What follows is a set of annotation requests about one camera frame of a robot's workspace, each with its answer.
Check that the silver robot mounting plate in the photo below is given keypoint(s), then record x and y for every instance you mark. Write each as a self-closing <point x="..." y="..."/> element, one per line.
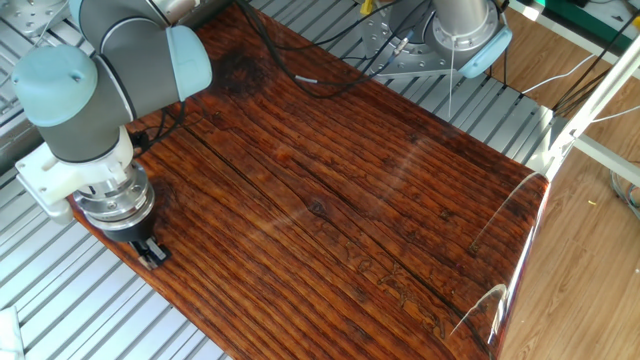
<point x="410" y="62"/>

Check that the silver perforated plate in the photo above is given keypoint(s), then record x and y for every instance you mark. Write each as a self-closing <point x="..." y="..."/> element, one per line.
<point x="30" y="15"/>

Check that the green board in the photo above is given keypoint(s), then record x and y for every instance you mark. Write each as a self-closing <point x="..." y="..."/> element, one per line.
<point x="560" y="7"/>

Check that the aluminium frame bar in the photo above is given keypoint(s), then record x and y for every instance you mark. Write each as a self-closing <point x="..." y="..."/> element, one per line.
<point x="610" y="160"/>

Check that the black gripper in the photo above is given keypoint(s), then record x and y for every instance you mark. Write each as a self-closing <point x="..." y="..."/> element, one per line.
<point x="131" y="232"/>

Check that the glossy wood-print table mat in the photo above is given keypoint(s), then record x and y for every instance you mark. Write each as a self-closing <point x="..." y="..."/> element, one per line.
<point x="325" y="200"/>

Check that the white table bar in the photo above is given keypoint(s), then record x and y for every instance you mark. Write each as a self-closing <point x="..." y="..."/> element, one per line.
<point x="522" y="10"/>

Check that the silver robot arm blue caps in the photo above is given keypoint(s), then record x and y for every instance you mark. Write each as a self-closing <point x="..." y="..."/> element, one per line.
<point x="125" y="75"/>

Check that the yellow plastic clip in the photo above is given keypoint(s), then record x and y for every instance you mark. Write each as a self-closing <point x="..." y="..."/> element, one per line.
<point x="366" y="7"/>

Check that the aluminium frame post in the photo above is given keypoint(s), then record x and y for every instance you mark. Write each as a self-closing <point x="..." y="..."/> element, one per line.
<point x="600" y="90"/>

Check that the white wrist mount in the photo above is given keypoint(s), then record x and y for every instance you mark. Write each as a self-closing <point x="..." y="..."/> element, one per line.
<point x="55" y="180"/>

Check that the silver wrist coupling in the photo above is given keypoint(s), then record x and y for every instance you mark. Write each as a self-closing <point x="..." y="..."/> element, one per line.
<point x="117" y="200"/>

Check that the white crumpled cloth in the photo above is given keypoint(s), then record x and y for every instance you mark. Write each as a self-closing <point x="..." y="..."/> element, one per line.
<point x="9" y="335"/>

